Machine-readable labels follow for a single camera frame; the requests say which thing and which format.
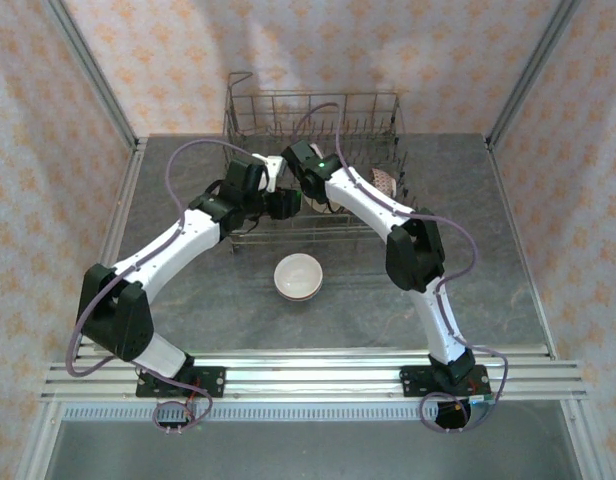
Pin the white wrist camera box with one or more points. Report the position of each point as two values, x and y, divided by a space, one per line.
315 149
273 167

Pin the brown patterned bowl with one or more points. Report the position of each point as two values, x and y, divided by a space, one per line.
383 182

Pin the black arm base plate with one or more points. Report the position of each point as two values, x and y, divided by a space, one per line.
213 382
413 380

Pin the pinkish white bowl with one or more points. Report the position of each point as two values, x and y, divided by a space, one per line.
298 275

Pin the aluminium frame post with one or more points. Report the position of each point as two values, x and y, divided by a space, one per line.
532 75
94 75

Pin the grey metal lower shelf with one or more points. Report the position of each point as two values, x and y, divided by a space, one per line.
308 450

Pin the aluminium table side rail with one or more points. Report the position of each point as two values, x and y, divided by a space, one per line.
523 255
117 220

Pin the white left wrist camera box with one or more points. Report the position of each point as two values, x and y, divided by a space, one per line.
273 167

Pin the aluminium front mounting rail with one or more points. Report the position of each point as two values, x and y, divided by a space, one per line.
308 375

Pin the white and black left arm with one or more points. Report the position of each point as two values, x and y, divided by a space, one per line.
153 255

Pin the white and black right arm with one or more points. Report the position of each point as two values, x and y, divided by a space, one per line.
373 200

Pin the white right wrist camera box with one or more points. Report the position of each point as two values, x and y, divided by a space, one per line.
315 149

